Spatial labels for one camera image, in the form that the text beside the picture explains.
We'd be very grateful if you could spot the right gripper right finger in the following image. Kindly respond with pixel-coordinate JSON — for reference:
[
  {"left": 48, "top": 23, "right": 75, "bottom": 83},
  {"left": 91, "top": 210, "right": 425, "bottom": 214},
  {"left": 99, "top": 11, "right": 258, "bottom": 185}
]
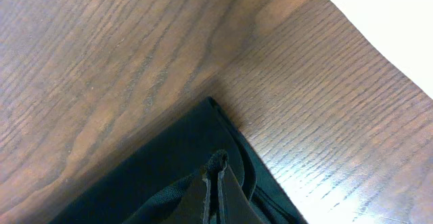
[{"left": 216, "top": 166, "right": 263, "bottom": 224}]

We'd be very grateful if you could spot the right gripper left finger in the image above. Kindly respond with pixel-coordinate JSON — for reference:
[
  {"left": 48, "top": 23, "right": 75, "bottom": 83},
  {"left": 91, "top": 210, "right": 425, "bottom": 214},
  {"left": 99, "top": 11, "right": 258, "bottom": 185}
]
[{"left": 162, "top": 168, "right": 212, "bottom": 224}]

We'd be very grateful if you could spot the black t-shirt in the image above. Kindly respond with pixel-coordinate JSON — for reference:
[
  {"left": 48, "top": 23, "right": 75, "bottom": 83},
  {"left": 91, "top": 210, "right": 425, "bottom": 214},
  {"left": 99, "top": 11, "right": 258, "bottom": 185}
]
[{"left": 54, "top": 97, "right": 304, "bottom": 223}]

